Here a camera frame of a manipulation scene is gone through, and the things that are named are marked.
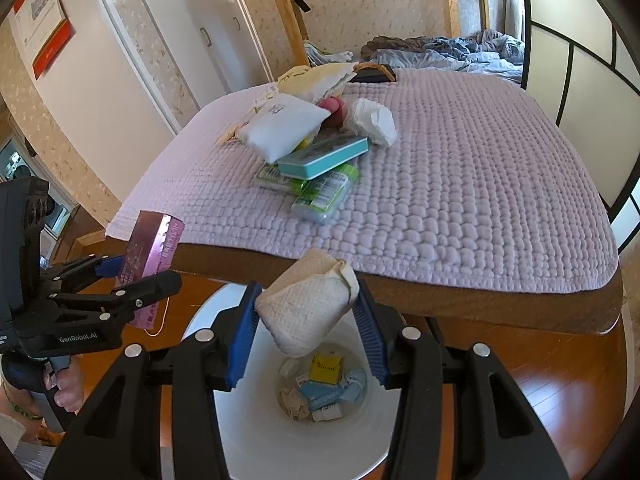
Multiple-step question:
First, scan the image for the person left hand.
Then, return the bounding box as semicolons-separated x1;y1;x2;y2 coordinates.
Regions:
44;356;84;413

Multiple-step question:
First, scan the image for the rumpled blue grey bedding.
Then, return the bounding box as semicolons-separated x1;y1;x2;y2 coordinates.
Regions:
304;29;525;84

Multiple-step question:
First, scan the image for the white wardrobe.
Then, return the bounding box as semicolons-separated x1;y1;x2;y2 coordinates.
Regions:
144;0;272;107

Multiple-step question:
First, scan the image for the white power cable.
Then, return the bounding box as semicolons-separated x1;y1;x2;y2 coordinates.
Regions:
142;296;172;338

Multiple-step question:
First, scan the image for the lavender quilted blanket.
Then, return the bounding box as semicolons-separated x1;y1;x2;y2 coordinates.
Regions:
106;70;618;294

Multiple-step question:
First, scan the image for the shoji sliding screen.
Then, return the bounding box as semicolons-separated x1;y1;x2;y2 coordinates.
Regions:
523;0;639;249

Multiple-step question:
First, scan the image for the blue face mask bundle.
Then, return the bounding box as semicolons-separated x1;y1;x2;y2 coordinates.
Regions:
340;368;367;405

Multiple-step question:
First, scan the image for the beige paper towel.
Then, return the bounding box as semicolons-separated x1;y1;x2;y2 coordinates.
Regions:
278;388;310;422

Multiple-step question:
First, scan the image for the red wall poster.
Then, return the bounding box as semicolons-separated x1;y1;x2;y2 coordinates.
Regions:
10;0;73;80

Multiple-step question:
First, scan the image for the brown wooden table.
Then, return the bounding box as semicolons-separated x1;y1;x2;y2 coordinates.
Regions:
102;236;626;336

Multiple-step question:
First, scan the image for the white tape roll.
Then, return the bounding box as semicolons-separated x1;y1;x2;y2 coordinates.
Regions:
279;358;300;379

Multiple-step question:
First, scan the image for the pink medicine box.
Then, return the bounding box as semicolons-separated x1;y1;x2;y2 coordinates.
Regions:
115;209;186;331

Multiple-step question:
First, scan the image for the white tissue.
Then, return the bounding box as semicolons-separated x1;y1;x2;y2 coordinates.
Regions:
343;98;398;148

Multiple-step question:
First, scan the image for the white cloth pouch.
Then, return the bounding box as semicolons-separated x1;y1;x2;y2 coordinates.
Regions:
238;93;331;164

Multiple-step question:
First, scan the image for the blue donut picture box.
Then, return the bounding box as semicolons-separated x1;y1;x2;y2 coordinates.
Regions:
295;374;348;411

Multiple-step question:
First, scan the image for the wooden bunk bed post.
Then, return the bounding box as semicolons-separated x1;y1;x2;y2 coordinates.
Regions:
274;0;309;65

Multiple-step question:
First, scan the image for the red round object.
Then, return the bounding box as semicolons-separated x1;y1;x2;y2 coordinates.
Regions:
317;96;347;129

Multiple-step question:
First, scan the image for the yellow tissue pack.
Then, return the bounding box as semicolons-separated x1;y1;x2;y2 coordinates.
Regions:
309;351;344;386

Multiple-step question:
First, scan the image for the teal flat tin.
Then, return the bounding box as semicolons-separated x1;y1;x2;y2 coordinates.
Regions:
276;134;369;181

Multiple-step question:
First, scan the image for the white plastic bottle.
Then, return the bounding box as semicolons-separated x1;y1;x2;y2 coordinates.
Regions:
311;403;343;422

